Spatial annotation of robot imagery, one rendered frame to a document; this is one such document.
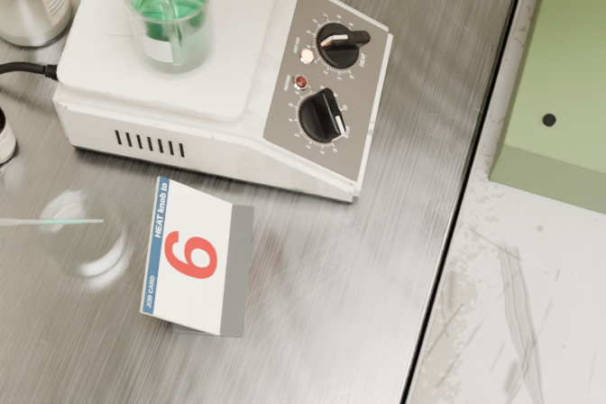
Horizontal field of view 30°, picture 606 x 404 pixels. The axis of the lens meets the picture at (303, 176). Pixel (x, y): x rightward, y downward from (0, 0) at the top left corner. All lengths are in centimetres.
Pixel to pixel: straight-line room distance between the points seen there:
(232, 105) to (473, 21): 22
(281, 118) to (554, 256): 20
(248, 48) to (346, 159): 10
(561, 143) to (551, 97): 3
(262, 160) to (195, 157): 5
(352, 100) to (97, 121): 17
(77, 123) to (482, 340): 29
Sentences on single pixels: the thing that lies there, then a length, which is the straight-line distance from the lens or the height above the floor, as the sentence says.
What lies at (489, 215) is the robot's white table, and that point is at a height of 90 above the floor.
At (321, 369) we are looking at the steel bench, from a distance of 71.
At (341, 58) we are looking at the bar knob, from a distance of 74.
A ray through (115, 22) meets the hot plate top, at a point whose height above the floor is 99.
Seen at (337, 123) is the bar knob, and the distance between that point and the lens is 71.
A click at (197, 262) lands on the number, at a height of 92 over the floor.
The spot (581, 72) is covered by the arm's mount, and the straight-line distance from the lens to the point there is 75.
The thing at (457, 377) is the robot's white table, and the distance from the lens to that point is 72.
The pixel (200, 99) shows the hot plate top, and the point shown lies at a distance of 68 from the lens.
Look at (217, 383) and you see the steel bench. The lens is 71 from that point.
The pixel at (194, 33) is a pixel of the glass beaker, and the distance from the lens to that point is 65.
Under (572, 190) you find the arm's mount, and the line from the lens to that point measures 76.
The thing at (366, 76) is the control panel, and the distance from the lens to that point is 75.
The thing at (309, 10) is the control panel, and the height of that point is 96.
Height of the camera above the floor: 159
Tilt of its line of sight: 65 degrees down
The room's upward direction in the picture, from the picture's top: 3 degrees clockwise
